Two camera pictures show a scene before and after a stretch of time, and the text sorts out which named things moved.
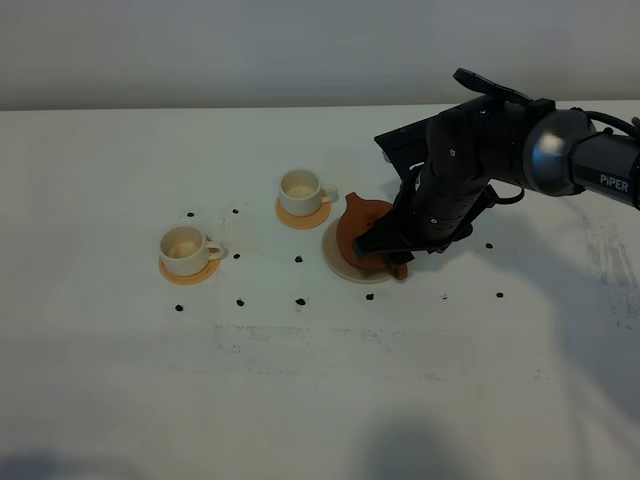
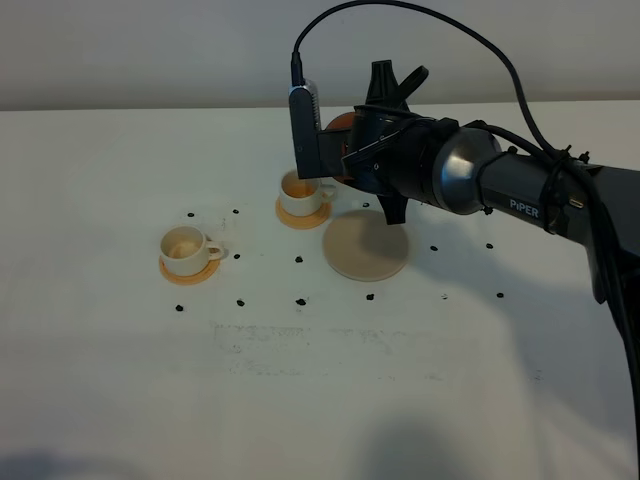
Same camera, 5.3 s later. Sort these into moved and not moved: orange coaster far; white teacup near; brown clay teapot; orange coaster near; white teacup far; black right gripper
Moved: black right gripper; brown clay teapot
Not moved: orange coaster near; white teacup near; orange coaster far; white teacup far
